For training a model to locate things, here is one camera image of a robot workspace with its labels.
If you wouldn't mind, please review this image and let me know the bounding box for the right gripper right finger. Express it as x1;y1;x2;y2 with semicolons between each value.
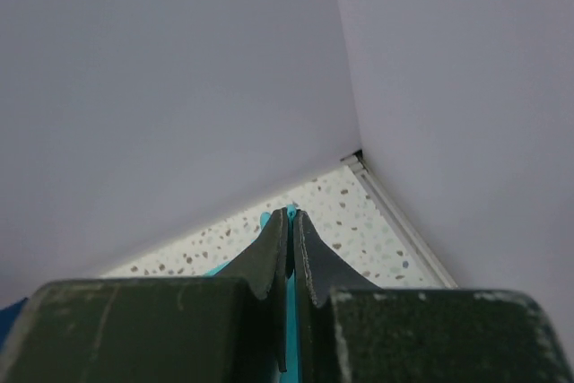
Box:
292;211;573;382

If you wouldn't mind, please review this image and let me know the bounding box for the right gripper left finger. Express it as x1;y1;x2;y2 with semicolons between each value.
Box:
1;208;290;382

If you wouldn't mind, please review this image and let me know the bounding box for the teal t shirt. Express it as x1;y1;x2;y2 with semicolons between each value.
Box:
196;203;306;383

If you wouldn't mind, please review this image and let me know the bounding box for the folded navy blue t shirt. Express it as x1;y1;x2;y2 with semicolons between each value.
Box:
0;297;28;345

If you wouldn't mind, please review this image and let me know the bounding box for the aluminium frame rail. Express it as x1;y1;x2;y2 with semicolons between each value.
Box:
341;150;458;289

